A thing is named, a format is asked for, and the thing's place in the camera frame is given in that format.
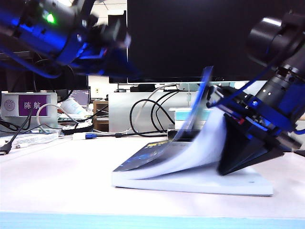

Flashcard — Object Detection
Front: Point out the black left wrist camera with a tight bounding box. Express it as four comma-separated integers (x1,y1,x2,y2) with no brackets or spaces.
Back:
87,13,132,50

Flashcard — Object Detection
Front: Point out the black computer monitor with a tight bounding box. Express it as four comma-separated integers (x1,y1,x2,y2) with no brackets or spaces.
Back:
127,0,305,84

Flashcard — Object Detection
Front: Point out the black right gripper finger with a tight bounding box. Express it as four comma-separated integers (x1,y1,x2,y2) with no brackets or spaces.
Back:
247,137,285,167
217,112,258,177

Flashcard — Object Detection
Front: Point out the teal white box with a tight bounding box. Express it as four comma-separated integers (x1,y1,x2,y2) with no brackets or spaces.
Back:
168,107,211,131

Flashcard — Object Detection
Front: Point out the blue cable on left arm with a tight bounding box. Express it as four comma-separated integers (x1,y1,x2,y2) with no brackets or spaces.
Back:
0,46,63,79

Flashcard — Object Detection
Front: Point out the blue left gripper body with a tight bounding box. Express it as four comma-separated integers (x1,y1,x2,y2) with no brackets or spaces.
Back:
56,33,111,72

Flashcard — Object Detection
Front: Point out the blue cable on right arm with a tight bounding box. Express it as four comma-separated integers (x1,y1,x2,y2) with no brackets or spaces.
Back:
209,63,277,108

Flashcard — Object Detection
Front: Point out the large book with dark cover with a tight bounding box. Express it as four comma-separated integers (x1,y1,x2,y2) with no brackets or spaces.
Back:
112,65,275,198

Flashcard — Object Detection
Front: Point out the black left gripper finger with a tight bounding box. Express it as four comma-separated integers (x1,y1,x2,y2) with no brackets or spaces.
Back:
71,62,113,77
104,45,144,80

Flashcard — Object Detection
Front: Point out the looped white cable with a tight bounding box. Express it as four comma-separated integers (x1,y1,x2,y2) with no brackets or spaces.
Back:
35,103,81,126

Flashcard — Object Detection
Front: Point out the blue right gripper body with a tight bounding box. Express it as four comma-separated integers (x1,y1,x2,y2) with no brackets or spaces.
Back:
213,87,301,151

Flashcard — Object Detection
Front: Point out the blue cable on arm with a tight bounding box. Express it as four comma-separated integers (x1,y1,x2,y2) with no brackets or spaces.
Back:
209,63,277,108
0,46,63,79

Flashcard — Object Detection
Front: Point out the purple white nameplate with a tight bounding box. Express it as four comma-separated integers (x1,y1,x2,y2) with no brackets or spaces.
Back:
0,92,58,129

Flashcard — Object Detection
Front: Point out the green printed box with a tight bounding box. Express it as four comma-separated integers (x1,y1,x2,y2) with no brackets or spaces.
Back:
57,114,80,123

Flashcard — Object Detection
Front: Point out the black looped cable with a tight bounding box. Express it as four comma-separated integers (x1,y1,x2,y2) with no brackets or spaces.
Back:
151,90,180,133
129,98,176,138

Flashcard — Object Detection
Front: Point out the black HDMI cable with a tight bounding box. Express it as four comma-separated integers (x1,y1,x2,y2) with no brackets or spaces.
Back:
0,108,34,156

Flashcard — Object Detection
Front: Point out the small wooden box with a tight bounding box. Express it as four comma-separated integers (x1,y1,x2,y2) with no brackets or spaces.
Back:
92,100,110,132

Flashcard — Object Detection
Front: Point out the white tube with blue print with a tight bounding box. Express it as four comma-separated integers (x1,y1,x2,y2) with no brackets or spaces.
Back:
61,98,88,117

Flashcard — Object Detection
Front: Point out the black cable with blue plug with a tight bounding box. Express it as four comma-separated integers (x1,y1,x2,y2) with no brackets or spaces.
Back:
85,132,169,139

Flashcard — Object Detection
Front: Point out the long white cable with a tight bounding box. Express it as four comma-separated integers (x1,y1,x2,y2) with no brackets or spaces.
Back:
92,83,179,135

